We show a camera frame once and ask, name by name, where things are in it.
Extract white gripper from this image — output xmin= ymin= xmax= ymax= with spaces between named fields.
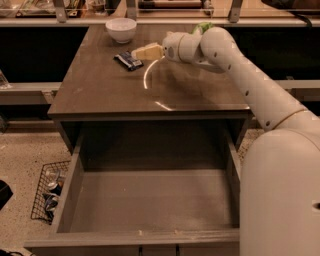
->
xmin=131 ymin=32 xmax=202 ymax=64

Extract blue rxbar wrapper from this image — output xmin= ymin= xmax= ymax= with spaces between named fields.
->
xmin=114 ymin=51 xmax=144 ymax=71

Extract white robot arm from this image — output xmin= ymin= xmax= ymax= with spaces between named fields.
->
xmin=133 ymin=27 xmax=320 ymax=256

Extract grey cabinet with top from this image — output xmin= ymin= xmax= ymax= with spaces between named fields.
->
xmin=48 ymin=24 xmax=251 ymax=149

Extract open grey top drawer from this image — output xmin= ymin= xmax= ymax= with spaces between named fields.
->
xmin=25 ymin=122 xmax=240 ymax=256

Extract white ceramic bowl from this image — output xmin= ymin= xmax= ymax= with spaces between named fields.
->
xmin=105 ymin=18 xmax=137 ymax=44

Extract cans in basket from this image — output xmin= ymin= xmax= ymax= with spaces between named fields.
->
xmin=43 ymin=170 xmax=65 ymax=221

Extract black object at left edge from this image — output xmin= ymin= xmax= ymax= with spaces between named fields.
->
xmin=0 ymin=180 xmax=13 ymax=210

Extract black wire basket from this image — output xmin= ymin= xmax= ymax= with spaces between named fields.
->
xmin=31 ymin=161 xmax=70 ymax=224

